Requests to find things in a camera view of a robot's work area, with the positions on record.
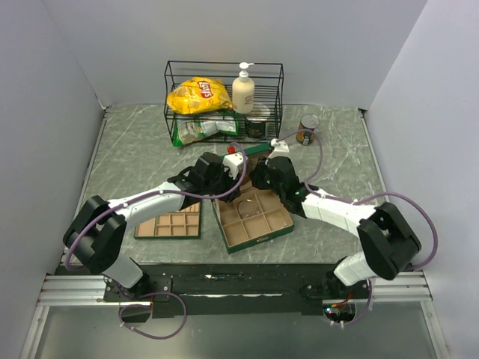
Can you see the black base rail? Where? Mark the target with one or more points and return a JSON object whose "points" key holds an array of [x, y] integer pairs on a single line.
{"points": [[208, 289]]}

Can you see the green snack bag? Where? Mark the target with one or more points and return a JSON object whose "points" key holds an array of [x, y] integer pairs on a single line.
{"points": [[190, 131]]}

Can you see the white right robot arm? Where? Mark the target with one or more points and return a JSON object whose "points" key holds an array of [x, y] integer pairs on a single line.
{"points": [[388, 242]]}

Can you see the yellow chips bag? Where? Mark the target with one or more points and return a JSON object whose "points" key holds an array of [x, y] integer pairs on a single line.
{"points": [[198, 95]]}

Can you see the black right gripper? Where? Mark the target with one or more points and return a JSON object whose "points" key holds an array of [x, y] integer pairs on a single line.
{"points": [[257, 174]]}

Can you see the white bowl in rack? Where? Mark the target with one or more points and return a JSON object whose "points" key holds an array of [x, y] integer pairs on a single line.
{"points": [[260, 112]]}

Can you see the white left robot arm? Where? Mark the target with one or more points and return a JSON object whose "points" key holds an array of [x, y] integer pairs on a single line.
{"points": [[96, 234]]}

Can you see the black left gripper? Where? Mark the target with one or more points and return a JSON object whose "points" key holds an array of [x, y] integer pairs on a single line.
{"points": [[232, 183]]}

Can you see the cream lotion pump bottle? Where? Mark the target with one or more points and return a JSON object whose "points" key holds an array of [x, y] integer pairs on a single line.
{"points": [[243, 90]]}

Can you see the green jewelry tray insert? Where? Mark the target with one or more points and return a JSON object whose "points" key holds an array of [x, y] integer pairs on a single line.
{"points": [[182, 224]]}

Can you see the dark tin can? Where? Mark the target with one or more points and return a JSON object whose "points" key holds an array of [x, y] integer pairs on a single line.
{"points": [[255, 127]]}

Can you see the yellow food can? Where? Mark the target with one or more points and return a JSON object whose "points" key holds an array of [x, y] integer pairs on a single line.
{"points": [[306, 130]]}

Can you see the green jewelry box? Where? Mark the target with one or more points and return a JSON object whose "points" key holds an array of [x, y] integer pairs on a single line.
{"points": [[243, 222]]}

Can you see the small green snack packet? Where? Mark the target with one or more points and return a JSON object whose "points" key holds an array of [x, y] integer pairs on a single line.
{"points": [[226, 122]]}

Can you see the black wire rack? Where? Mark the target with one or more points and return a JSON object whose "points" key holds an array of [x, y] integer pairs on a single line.
{"points": [[268, 86]]}

